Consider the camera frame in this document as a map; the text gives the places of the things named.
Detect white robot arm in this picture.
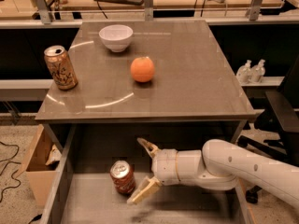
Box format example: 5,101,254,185
127,138,299,208

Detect white ceramic bowl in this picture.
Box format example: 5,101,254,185
99,24,134,52

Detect clear plastic bottle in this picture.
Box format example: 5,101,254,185
249,59,265,83
236,60,251,84

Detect gold tea can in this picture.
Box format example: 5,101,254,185
44,45,78,91

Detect grey counter cabinet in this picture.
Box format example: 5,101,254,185
35,20,256,173

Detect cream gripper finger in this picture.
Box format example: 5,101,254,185
137,137,160,159
127,176,162,205

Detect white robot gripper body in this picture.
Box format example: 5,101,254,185
151,149,206,186

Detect metal railing frame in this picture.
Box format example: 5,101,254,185
0,0,299,29

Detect orange fruit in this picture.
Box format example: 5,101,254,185
130,57,155,83

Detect black floor cable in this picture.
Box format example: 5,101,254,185
0,140,22,203

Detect clear plastic bottle right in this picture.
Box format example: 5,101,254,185
249,59,265,83

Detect black office chair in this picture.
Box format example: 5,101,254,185
236,56,299,204

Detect cardboard box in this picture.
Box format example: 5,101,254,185
16,125,61,207

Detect red coke can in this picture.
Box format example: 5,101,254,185
110,161,135,195

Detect clear plastic bottle left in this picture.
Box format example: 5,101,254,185
236,60,251,84

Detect grey open top drawer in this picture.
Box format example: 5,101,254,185
41,124,256,224

